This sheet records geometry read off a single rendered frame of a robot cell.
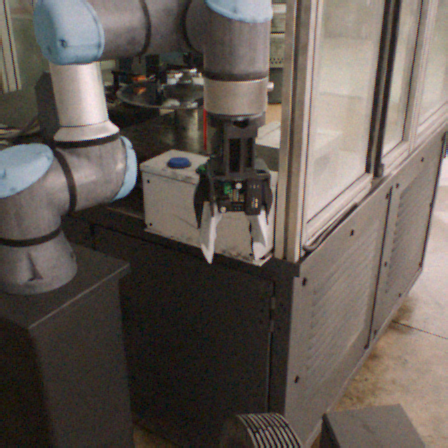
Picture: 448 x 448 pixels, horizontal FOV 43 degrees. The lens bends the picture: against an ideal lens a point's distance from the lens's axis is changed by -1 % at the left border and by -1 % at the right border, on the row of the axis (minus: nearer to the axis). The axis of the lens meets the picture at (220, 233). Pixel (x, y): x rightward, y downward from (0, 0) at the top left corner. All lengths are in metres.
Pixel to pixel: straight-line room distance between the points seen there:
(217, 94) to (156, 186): 0.52
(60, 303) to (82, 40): 0.50
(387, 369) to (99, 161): 1.35
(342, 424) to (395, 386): 1.60
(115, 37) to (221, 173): 0.19
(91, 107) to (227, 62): 0.43
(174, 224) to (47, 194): 0.29
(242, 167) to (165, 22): 0.19
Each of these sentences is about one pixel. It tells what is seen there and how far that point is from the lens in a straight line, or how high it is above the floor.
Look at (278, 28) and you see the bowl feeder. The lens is 2.10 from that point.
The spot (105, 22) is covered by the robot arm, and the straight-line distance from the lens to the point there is 0.65.
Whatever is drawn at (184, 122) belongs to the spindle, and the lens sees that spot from 1.51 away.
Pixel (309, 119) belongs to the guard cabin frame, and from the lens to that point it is 1.01.
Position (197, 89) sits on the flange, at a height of 0.96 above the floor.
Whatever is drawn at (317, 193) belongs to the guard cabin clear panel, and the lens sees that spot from 1.17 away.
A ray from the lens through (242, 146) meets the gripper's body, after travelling 0.65.
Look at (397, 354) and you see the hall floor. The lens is 2.14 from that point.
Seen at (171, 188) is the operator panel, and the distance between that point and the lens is 1.12.
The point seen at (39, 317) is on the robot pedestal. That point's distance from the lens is 0.98.
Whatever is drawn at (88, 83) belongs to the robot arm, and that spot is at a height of 1.08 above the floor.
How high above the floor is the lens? 1.29
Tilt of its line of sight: 27 degrees down
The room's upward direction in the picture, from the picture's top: straight up
